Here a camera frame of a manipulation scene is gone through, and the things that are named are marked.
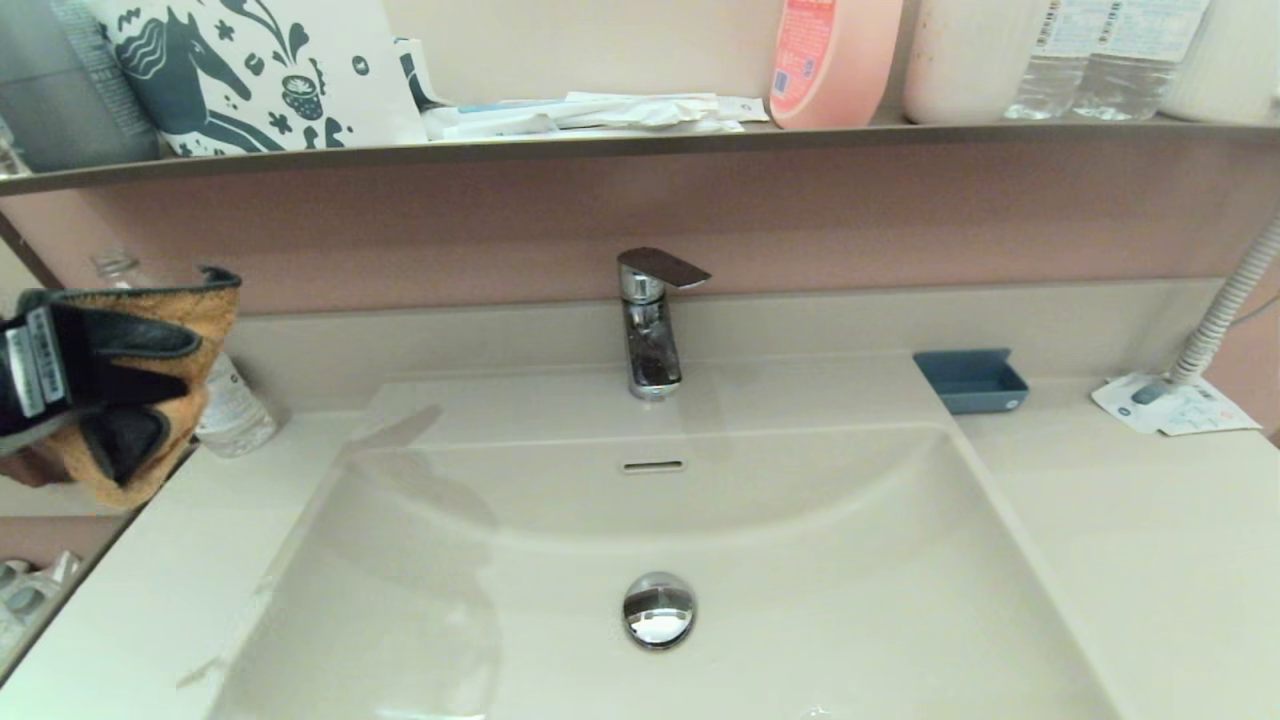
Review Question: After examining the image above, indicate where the orange and grey cleaning cloth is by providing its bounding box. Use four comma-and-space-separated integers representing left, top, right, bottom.
18, 265, 244, 511

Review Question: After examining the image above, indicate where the chrome lever faucet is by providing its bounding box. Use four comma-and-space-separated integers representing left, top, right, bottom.
617, 247, 713, 402

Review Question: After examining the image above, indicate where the chrome sink drain stopper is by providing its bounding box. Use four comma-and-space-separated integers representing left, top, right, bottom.
621, 571, 697, 651

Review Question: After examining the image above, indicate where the white ceramic sink basin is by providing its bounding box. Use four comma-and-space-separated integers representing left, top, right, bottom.
205, 355, 1123, 720

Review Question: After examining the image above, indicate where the clear plastic water bottle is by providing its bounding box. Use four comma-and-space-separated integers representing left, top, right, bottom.
92, 253, 279, 459

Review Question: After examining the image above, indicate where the plastic wrapped bottle pack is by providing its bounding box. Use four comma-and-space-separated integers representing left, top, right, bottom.
0, 548, 83, 663

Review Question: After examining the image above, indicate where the grey container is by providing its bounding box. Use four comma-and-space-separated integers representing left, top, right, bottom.
0, 0, 162, 173

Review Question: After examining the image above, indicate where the white bag with horse print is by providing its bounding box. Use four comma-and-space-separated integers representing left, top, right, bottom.
85, 0, 432, 159

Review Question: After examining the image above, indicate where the white box with dark print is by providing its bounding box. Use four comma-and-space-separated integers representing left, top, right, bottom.
394, 37, 458, 112

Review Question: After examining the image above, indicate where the white sachet with blue stripe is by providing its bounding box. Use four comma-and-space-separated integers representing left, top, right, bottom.
424, 97, 563, 142

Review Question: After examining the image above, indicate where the crumpled white plastic packet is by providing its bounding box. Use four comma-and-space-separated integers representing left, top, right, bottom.
553, 90, 748, 135

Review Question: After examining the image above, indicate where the pink plastic bottle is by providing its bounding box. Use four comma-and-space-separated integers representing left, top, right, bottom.
767, 0, 905, 130

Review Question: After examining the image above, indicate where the blue plastic soap dish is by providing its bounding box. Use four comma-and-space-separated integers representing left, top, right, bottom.
912, 347, 1031, 416

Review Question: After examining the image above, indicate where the plain white round container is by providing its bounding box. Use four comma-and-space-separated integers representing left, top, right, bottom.
904, 0, 1053, 126

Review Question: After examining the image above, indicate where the small clear labelled water bottle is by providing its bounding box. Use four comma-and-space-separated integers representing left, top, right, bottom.
1073, 0, 1213, 122
1004, 0, 1113, 122

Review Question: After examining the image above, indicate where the white printed paper leaflet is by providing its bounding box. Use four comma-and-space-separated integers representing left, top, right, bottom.
1160, 383, 1264, 438
1091, 372, 1201, 435

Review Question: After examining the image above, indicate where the white ribbed container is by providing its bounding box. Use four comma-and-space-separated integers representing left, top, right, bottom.
1158, 0, 1280, 127

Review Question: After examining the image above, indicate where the brown wall shelf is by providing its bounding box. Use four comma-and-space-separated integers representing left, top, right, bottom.
0, 115, 1280, 197

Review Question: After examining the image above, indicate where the white corrugated hose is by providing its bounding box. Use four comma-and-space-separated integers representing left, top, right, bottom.
1168, 205, 1280, 387

